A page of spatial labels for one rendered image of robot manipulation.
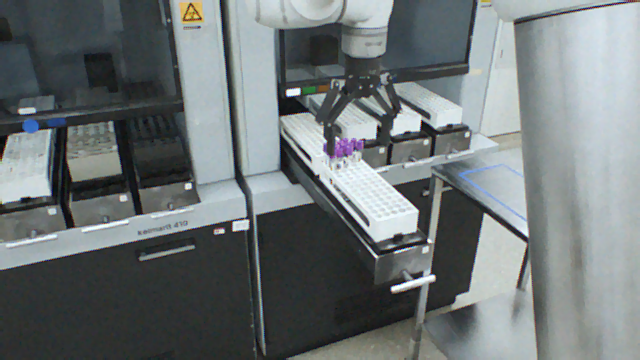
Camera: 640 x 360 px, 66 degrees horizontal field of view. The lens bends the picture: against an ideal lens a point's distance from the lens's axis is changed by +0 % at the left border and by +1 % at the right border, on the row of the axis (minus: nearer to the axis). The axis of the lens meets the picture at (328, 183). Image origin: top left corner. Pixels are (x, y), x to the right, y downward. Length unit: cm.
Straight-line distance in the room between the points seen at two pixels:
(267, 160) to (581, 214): 107
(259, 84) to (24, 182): 59
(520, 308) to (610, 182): 134
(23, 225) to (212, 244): 44
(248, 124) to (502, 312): 100
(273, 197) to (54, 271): 56
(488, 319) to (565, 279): 122
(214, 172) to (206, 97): 21
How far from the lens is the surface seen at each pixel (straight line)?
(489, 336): 164
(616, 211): 46
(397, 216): 101
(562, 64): 43
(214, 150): 136
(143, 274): 141
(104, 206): 129
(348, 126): 142
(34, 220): 131
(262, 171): 143
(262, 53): 131
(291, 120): 146
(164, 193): 129
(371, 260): 101
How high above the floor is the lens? 141
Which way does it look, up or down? 29 degrees down
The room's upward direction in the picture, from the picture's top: 1 degrees clockwise
